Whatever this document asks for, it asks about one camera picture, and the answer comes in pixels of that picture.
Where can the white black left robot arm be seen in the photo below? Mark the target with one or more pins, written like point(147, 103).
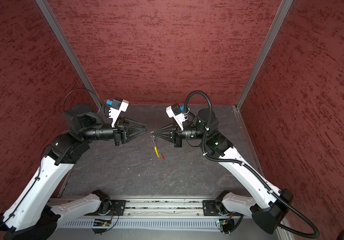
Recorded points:
point(30, 217)

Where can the aluminium corner post right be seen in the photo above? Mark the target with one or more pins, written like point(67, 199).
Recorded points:
point(270, 37)

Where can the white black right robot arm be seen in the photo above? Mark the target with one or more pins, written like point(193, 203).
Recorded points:
point(267, 205)

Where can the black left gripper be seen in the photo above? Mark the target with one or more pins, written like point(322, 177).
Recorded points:
point(126, 121)

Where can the aluminium corner post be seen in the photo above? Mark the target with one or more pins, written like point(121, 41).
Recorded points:
point(270, 37)
point(59, 33)

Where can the yellow capped key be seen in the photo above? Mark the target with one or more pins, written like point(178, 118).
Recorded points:
point(157, 152)

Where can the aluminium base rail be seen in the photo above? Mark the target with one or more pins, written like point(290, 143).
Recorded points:
point(167, 207)

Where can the aluminium corner post left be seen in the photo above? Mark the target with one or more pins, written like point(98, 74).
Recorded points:
point(59, 33)

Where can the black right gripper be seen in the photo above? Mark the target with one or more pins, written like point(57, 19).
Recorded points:
point(177, 137)

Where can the silver keyring with keys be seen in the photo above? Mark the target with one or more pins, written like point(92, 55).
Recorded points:
point(155, 141)

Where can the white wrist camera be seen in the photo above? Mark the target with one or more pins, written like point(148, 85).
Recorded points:
point(175, 111)
point(117, 106)

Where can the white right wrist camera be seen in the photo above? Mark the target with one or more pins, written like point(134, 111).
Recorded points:
point(175, 111)

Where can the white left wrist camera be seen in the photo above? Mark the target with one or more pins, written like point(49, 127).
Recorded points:
point(117, 106)

